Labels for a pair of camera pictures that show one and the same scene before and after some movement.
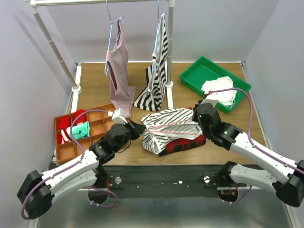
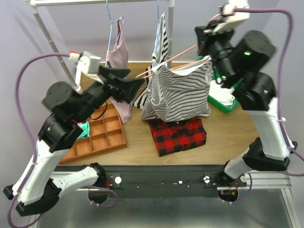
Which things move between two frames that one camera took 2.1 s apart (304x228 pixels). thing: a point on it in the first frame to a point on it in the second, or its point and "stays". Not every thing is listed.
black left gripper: x=135 y=129 to x=110 y=83
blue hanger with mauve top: x=121 y=17 stays
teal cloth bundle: x=81 y=130 stays
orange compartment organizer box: x=100 y=118 stays
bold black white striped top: x=156 y=73 stays
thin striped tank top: x=162 y=126 to x=172 y=96
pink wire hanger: x=152 y=126 to x=192 y=47
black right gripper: x=194 y=116 to x=204 y=39
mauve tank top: x=121 y=93 stays
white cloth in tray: x=225 y=98 stays
